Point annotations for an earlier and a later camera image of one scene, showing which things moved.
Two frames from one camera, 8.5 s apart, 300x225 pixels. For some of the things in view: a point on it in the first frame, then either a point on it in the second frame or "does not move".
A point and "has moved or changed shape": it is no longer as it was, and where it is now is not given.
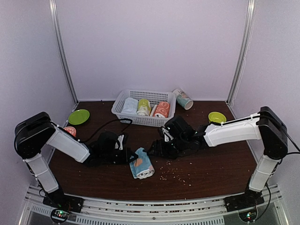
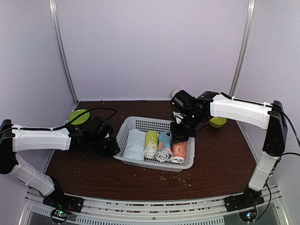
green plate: [78, 116] does not move
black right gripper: [165, 155] -> [177, 137]
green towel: [144, 108] -> [151, 142]
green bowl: [216, 117] does not move
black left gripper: [126, 159] -> [114, 150]
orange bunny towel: [161, 109] has moved or changed shape
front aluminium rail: [208, 210] does not move
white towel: [130, 106] -> [135, 145]
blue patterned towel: [141, 167] has moved or changed shape
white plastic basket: [153, 97] -> [150, 124]
